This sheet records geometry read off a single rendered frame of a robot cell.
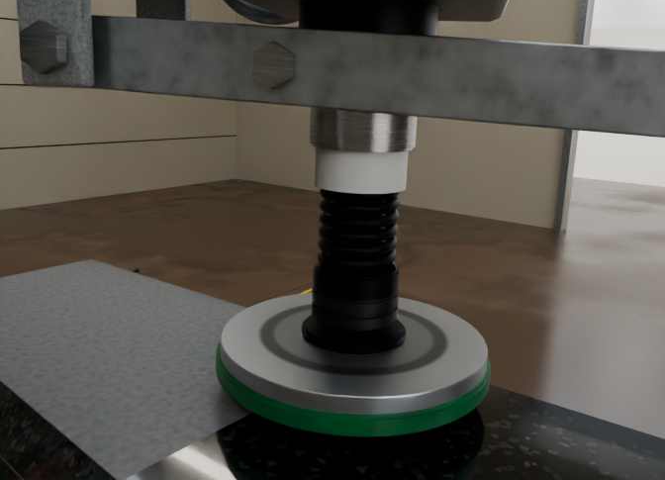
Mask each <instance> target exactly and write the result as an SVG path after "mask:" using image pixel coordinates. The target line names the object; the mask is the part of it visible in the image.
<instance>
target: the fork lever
mask: <svg viewBox="0 0 665 480"><path fill-rule="evenodd" d="M91 16H92V37H93V56H94V77H95V83H94V86H92V87H90V88H94V89H106V90H117V91H129V92H140V93H151V94H162V95H174V96H186V97H197V98H209V99H220V100H232V101H242V102H254V103H266V104H277V105H289V106H300V107H312V108H323V109H335V110H346V111H357V112H369V113H380V114H392V115H403V116H415V117H427V118H438V119H449V120H460V121H472V122H484V123H495V124H507V125H518V126H530V127H541V128H552V129H564V130H575V131H587V132H598V133H610V134H621V135H633V136H645V137H655V138H665V49H650V48H618V47H602V46H585V45H569V44H554V43H537V42H521V41H505V40H488V39H472V38H457V37H440V36H424V35H408V34H391V33H375V32H359V31H343V30H327V29H311V28H294V27H278V26H262V25H247V24H230V23H214V22H198V21H181V20H165V19H150V18H133V17H117V16H101V15H91ZM19 36H20V59H21V60H22V61H23V62H25V63H26V64H27V65H29V66H30V67H31V68H33V69H34V70H35V71H37V72H38V73H40V74H49V73H50V72H52V71H54V70H55V69H57V68H59V67H60V66H62V65H64V64H65V63H66V35H64V34H63V33H62V32H60V31H59V30H58V29H56V28H55V27H53V26H52V25H51V24H49V23H48V22H47V21H42V20H37V21H36V22H34V23H33V24H31V25H30V26H29V27H27V28H26V29H24V30H23V31H21V32H19Z"/></svg>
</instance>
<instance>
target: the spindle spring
mask: <svg viewBox="0 0 665 480"><path fill-rule="evenodd" d="M399 193H400V192H396V193H387V194H357V193H343V192H335V191H330V190H325V189H321V190H320V194H321V196H322V197H323V198H326V199H324V200H322V201H321V203H320V209H321V210H322V211H324V212H323V213H322V214H320V217H319V221H320V222H321V224H322V225H323V226H321V227H320V228H319V235H320V236H321V237H322V239H321V240H319V243H318V247H319V248H320V250H321V252H320V253H319V254H318V261H319V263H321V264H322V265H324V266H327V267H330V268H334V269H341V270H369V269H376V268H381V267H384V266H385V268H395V269H396V264H395V262H394V260H395V259H396V256H397V251H396V250H395V246H396V244H397V243H398V241H397V238H396V236H395V234H396V233H397V232H398V225H397V224H396V222H397V220H398V218H399V213H398V210H397V209H396V208H398V207H399V205H400V199H399V198H398V197H397V195H398V194H399ZM376 200H383V201H385V202H381V203H374V204H338V203H337V202H336V201H352V202H360V201H376ZM379 214H385V216H382V215H381V217H376V218H364V219H347V218H337V217H336V215H344V216H369V215H379ZM381 227H384V228H386V229H381V230H378V231H372V232H340V231H336V230H335V228H338V229H349V230H364V229H375V228H381ZM383 240H385V241H383ZM377 241H380V243H378V244H372V245H360V246H352V245H338V244H335V242H345V243H367V242H377ZM383 253H386V254H383ZM377 254H379V256H378V257H373V258H365V259H345V258H336V257H334V256H335V255H341V256H370V255H377Z"/></svg>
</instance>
